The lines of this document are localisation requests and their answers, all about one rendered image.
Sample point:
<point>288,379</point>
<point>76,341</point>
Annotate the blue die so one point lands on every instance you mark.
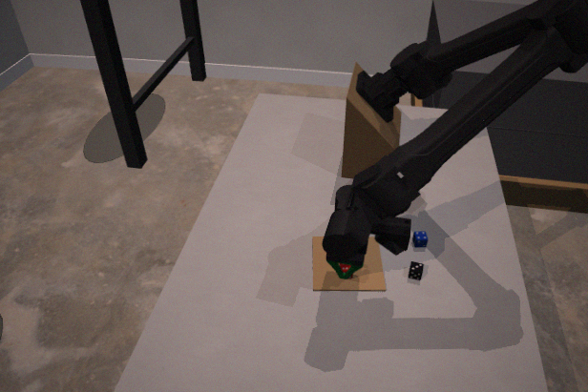
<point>420,239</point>

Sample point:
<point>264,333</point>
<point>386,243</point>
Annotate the black die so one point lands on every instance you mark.
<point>416,270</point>

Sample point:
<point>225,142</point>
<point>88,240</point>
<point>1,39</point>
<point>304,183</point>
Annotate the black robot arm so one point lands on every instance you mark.
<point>382,194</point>

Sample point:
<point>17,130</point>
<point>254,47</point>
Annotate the tan flat mat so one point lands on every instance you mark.
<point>369,278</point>

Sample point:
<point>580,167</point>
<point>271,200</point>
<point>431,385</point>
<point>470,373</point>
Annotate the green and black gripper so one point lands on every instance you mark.
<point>356,264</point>

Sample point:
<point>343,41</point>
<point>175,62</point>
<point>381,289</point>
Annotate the red die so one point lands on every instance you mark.
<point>344,268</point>

